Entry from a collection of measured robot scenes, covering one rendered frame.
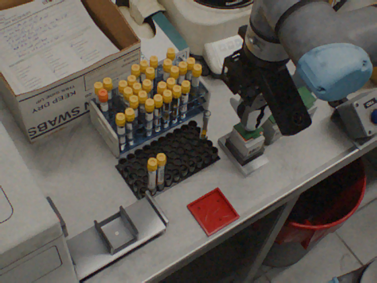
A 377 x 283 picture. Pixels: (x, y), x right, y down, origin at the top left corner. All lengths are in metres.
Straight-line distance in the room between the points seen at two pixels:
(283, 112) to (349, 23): 0.20
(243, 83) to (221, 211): 0.25
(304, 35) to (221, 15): 0.45
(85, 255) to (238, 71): 0.38
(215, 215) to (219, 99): 0.25
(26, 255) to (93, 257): 0.23
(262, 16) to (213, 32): 0.37
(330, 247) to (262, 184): 0.99
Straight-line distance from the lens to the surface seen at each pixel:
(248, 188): 1.04
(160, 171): 0.95
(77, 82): 1.00
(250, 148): 1.00
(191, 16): 1.11
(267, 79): 0.84
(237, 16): 1.12
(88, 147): 1.06
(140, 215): 0.95
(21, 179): 0.70
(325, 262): 1.99
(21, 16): 1.19
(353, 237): 2.05
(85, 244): 0.94
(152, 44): 1.11
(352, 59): 0.67
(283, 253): 1.77
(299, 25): 0.70
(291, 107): 0.85
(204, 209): 1.00
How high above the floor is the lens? 1.79
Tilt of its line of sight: 59 degrees down
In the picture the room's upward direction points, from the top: 8 degrees clockwise
